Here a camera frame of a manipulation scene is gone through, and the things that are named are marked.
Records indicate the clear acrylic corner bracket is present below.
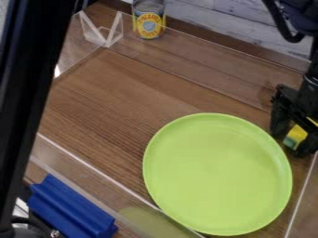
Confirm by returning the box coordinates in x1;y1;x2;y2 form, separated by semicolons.
78;11;122;48

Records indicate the yellow labelled tin can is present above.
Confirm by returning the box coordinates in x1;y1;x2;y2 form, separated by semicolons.
132;0;166;40

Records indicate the clear acrylic barrier wall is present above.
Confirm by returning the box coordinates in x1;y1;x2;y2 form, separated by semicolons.
26;5;318;238

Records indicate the black cable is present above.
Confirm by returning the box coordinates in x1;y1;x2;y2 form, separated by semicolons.
260;0;308;44

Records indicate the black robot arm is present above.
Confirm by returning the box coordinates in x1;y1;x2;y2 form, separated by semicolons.
263;0;318;157

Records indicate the yellow toy banana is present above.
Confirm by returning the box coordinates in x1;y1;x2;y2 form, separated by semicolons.
283;117;318;152

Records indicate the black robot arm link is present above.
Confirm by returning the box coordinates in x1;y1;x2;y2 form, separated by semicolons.
0;0;77;238

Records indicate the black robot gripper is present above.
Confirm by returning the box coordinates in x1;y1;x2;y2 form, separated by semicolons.
269;85;318;157

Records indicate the green round plate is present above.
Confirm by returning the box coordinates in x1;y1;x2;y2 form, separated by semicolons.
142;113;292;236

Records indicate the blue plastic clamp block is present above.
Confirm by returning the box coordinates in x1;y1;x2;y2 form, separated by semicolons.
26;175;117;238

